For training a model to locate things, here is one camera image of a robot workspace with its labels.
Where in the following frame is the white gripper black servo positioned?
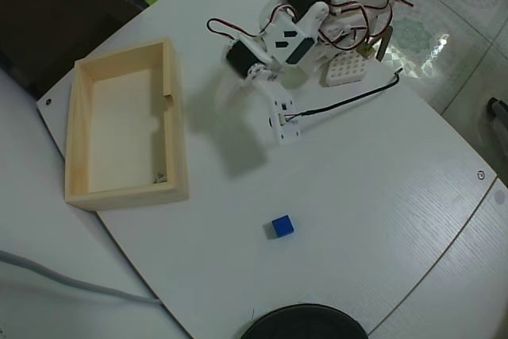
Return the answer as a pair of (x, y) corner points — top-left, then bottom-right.
(215, 33), (279, 113)

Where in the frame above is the small blue cube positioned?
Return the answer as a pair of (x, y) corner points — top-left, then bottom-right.
(264, 214), (295, 241)

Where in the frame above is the light wooden box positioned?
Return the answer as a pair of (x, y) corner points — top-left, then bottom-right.
(63, 37), (191, 213)

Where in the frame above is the brass and wood clamp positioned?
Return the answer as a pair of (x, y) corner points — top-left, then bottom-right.
(356, 25), (394, 63)

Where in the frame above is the black round object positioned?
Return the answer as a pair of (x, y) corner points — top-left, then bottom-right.
(240, 302), (370, 339)

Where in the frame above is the black stand leg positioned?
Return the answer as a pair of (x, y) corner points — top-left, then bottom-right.
(487, 96), (508, 133)

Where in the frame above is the white wrist camera mount plate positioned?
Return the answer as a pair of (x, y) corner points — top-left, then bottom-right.
(261, 84), (303, 146)

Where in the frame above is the red white gripper servo cable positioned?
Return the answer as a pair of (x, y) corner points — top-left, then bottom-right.
(206, 17), (265, 44)

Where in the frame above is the black camera cable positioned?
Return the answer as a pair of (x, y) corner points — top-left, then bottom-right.
(282, 67), (404, 124)

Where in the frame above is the red white wrist servo cable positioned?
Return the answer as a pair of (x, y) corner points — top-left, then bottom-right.
(264, 4), (299, 34)

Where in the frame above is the red white shoulder servo cable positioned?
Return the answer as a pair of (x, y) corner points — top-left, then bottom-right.
(321, 0), (416, 48)

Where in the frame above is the grey cable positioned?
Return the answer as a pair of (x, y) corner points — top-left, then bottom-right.
(0, 249), (164, 306)

